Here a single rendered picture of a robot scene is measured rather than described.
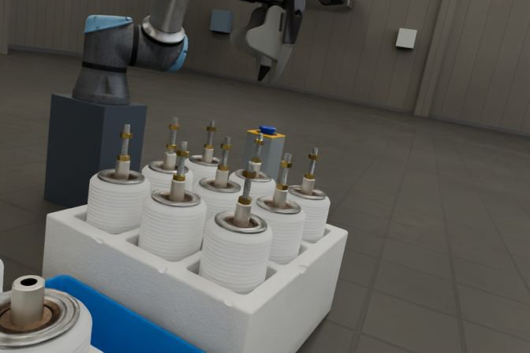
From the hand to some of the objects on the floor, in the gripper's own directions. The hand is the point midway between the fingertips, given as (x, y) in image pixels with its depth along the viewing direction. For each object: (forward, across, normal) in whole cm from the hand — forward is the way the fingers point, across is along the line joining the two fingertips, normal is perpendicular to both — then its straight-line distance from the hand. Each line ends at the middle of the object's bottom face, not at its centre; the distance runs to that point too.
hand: (271, 72), depth 56 cm
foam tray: (+46, -16, +2) cm, 49 cm away
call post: (+46, -40, +20) cm, 64 cm away
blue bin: (+46, +4, -18) cm, 50 cm away
